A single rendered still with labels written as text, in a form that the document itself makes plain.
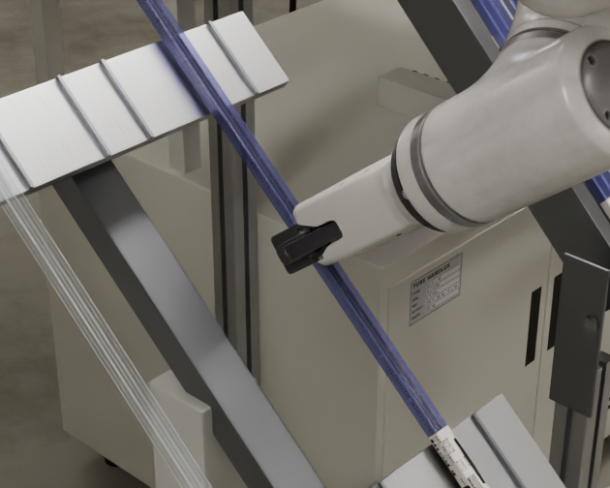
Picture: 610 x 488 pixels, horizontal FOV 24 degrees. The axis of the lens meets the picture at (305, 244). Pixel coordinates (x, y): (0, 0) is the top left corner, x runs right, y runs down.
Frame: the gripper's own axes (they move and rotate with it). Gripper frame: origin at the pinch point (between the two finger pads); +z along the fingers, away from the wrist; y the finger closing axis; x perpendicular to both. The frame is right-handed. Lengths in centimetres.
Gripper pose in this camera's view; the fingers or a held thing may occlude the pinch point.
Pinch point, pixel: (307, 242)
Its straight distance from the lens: 106.1
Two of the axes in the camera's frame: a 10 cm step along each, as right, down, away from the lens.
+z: -5.7, 2.8, 7.7
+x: 4.6, 8.9, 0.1
